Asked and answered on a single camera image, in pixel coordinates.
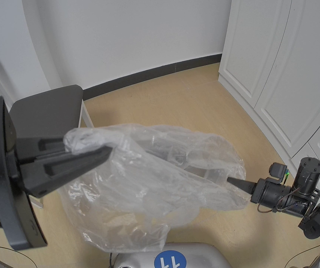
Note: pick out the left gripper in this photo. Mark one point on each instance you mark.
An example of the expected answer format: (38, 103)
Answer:
(6, 177)

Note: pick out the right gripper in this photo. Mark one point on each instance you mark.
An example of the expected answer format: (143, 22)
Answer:
(271, 194)

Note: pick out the clear plastic bag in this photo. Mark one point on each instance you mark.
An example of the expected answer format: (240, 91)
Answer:
(148, 200)

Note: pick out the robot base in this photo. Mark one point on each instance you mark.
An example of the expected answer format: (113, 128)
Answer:
(199, 257)

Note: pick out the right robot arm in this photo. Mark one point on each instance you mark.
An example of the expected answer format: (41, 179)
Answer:
(309, 174)

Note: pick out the grey and white chair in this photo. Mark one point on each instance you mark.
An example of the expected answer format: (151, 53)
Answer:
(51, 107)

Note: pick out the white wardrobe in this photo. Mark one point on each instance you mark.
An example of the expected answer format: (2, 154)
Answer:
(274, 52)

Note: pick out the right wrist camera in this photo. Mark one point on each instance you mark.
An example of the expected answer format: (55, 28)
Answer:
(277, 170)

